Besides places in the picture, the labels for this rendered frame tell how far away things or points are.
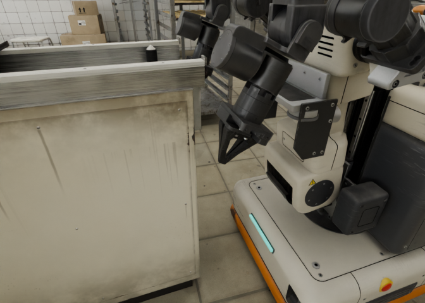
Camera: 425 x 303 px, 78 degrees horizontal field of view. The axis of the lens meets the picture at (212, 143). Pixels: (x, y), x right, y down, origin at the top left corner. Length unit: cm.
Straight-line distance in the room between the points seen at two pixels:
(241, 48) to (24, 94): 45
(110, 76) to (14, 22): 459
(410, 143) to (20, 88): 96
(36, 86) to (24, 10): 447
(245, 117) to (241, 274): 91
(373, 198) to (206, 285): 72
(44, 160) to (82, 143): 9
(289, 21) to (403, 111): 56
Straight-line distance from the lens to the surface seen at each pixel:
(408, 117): 90
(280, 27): 44
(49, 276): 99
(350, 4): 51
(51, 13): 501
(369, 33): 49
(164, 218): 84
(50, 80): 64
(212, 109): 227
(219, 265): 127
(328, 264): 100
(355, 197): 88
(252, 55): 40
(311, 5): 43
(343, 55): 67
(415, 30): 59
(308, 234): 106
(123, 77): 62
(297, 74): 76
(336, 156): 83
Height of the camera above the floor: 105
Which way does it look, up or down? 31 degrees down
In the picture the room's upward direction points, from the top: straight up
